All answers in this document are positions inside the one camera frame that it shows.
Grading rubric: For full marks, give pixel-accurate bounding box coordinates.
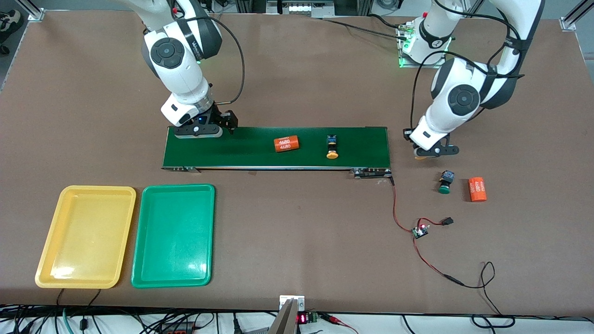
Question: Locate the black white shoe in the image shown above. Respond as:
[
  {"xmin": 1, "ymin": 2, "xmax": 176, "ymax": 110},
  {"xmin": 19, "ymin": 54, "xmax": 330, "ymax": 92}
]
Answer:
[{"xmin": 0, "ymin": 9, "xmax": 22, "ymax": 45}]

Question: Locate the red black supply wire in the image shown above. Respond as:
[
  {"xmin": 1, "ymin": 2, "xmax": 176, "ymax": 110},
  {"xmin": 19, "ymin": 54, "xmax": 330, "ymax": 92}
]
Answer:
[{"xmin": 413, "ymin": 237, "xmax": 516, "ymax": 329}]

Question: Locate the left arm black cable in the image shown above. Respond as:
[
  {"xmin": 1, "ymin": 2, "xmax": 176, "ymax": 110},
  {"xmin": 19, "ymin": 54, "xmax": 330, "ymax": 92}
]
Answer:
[{"xmin": 408, "ymin": 0, "xmax": 525, "ymax": 133}]

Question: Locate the metal camera mount pole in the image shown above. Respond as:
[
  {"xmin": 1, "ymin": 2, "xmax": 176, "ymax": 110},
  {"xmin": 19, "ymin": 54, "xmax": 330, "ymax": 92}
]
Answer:
[{"xmin": 268, "ymin": 295, "xmax": 305, "ymax": 334}]

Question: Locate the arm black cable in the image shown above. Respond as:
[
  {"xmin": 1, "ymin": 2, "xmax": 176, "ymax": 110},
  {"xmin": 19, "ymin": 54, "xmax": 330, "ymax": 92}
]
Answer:
[
  {"xmin": 408, "ymin": 0, "xmax": 525, "ymax": 133},
  {"xmin": 183, "ymin": 14, "xmax": 245, "ymax": 105}
]

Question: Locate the grey metal frame rack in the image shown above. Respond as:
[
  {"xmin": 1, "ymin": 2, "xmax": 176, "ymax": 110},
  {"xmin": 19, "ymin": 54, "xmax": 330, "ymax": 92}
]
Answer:
[{"xmin": 234, "ymin": 0, "xmax": 374, "ymax": 19}]

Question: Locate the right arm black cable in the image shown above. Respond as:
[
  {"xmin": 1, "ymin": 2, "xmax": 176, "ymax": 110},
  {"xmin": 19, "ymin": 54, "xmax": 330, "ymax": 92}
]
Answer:
[{"xmin": 183, "ymin": 14, "xmax": 245, "ymax": 105}]

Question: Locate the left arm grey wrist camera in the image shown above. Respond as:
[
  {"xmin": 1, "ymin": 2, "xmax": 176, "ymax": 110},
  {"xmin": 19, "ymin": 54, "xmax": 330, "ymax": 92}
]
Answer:
[{"xmin": 413, "ymin": 144, "xmax": 460, "ymax": 161}]

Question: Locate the aluminium corner profile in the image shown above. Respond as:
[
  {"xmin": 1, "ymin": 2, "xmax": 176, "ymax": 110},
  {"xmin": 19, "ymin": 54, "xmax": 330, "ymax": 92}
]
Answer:
[
  {"xmin": 26, "ymin": 0, "xmax": 45, "ymax": 22},
  {"xmin": 559, "ymin": 0, "xmax": 590, "ymax": 32}
]

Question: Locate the yellow plastic tray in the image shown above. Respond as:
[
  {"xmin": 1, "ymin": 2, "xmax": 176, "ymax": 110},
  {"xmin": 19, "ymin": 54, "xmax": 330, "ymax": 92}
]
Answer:
[{"xmin": 35, "ymin": 185, "xmax": 137, "ymax": 289}]

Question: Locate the red black clip lead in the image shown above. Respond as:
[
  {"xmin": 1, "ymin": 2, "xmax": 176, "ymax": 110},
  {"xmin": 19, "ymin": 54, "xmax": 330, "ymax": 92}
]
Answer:
[{"xmin": 320, "ymin": 313, "xmax": 359, "ymax": 334}]

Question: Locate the red black conveyor wire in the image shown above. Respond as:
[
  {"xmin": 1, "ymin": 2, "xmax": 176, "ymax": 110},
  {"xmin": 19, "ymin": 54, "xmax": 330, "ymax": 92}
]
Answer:
[{"xmin": 391, "ymin": 175, "xmax": 417, "ymax": 232}]

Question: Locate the green push button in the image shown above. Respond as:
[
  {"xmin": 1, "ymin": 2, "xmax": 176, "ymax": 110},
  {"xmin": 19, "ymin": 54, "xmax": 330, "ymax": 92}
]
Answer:
[{"xmin": 438, "ymin": 170, "xmax": 455, "ymax": 194}]

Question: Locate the green conveyor belt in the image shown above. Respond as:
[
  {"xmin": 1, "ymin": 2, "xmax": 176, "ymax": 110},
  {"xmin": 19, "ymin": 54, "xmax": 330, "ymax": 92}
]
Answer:
[{"xmin": 161, "ymin": 125, "xmax": 395, "ymax": 180}]

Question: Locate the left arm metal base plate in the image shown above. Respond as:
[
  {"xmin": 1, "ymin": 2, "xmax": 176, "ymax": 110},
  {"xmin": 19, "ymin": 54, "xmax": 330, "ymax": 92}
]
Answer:
[{"xmin": 398, "ymin": 21, "xmax": 447, "ymax": 69}]

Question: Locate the long black table cable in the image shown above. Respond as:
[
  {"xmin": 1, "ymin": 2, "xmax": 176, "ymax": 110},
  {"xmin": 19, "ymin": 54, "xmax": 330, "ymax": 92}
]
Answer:
[{"xmin": 320, "ymin": 18, "xmax": 409, "ymax": 40}]

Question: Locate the orange cylinder white print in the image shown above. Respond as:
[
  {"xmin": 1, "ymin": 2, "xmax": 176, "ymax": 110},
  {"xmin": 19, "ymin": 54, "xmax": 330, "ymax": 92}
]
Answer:
[
  {"xmin": 273, "ymin": 136, "xmax": 300, "ymax": 153},
  {"xmin": 467, "ymin": 177, "xmax": 487, "ymax": 203}
]

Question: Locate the black plug with lead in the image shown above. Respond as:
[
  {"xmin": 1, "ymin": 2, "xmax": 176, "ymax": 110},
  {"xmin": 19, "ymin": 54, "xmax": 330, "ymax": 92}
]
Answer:
[{"xmin": 419, "ymin": 216, "xmax": 454, "ymax": 228}]

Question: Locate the green plastic tray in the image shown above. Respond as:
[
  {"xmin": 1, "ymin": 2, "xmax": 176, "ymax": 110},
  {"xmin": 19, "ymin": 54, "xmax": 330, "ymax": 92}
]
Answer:
[{"xmin": 131, "ymin": 184, "xmax": 216, "ymax": 289}]

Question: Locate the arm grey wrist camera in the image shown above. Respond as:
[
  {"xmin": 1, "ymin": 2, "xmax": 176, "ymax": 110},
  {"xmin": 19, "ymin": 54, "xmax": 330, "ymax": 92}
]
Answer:
[
  {"xmin": 174, "ymin": 122, "xmax": 223, "ymax": 140},
  {"xmin": 413, "ymin": 144, "xmax": 460, "ymax": 161}
]

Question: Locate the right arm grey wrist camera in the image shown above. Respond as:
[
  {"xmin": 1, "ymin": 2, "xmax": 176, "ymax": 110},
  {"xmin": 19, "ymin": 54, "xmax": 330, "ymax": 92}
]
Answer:
[{"xmin": 174, "ymin": 122, "xmax": 223, "ymax": 140}]

